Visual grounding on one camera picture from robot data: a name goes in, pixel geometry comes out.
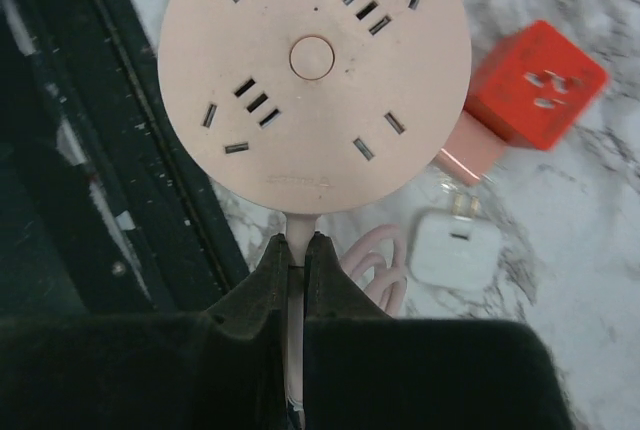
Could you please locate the red cube socket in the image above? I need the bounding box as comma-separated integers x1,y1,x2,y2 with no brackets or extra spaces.
465,20,609,151

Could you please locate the white usb charger plug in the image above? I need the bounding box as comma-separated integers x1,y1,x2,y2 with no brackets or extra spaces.
409,194,502,292

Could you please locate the round pink power strip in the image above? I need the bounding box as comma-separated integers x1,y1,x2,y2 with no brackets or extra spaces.
157,0,474,271

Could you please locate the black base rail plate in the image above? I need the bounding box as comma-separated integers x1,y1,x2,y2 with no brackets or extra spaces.
1,0,249,316

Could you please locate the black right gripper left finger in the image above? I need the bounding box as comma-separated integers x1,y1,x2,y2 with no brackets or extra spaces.
1,235,290,429

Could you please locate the pink cube socket adapter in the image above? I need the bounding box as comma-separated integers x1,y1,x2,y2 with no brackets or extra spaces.
434,111,507,186

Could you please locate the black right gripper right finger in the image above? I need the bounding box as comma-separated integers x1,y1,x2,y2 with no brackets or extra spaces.
303,234,572,429

